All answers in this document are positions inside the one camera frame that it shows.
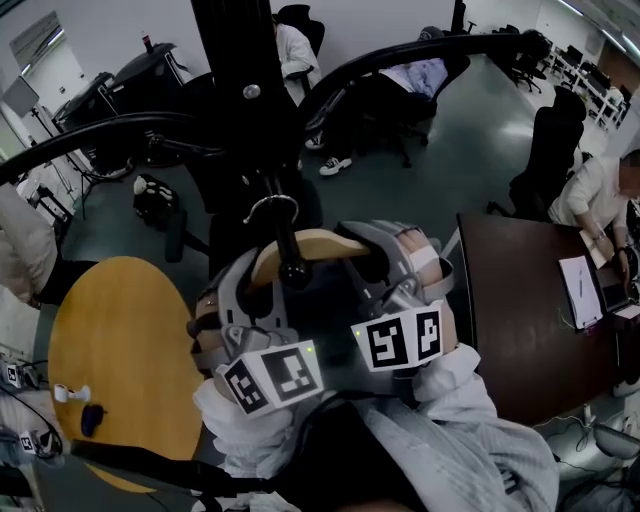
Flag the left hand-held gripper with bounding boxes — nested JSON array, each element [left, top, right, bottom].
[[207, 245, 325, 420]]

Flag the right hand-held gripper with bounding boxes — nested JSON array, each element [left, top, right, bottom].
[[334, 219, 447, 375]]

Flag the wooden clothes hanger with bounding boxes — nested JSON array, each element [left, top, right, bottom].
[[242, 193, 375, 292]]

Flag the person's right forearm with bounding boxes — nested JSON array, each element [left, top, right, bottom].
[[409, 343, 500, 426]]

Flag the person's left forearm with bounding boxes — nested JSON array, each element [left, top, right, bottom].
[[192, 377, 324, 484]]

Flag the person's right hand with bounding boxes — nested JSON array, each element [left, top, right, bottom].
[[395, 227, 457, 302]]

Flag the person's left hand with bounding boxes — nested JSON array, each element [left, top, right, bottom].
[[186, 292, 232, 377]]

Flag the yellow round table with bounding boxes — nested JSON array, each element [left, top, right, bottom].
[[47, 255, 209, 494]]

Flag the dark brown table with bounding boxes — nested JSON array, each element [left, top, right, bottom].
[[455, 212, 640, 426]]

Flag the black office chair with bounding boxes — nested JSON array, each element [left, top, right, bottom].
[[349, 49, 474, 169], [274, 3, 326, 61], [487, 84, 589, 224]]

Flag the black coat rack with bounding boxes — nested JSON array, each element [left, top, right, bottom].
[[0, 0, 551, 294]]

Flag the black computer mouse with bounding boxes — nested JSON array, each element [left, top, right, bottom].
[[80, 403, 108, 438]]

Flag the small white device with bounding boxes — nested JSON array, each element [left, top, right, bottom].
[[53, 383, 92, 404]]

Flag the white paper sheet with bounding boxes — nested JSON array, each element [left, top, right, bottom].
[[557, 255, 605, 331]]

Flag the person's torso in white jacket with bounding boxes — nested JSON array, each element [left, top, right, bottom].
[[319, 389, 561, 512]]

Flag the dark laptop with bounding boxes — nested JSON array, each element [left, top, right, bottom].
[[594, 264, 640, 315]]

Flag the black equipment case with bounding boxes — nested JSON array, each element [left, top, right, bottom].
[[52, 42, 194, 166]]

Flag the row of white desks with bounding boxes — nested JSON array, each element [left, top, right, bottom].
[[544, 42, 634, 131]]

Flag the grey monitor on stand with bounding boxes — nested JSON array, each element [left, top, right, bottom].
[[2, 74, 40, 120]]

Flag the black strap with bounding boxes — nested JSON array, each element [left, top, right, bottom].
[[69, 438, 274, 497]]

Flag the white floor cable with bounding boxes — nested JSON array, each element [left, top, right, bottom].
[[533, 403, 601, 472]]

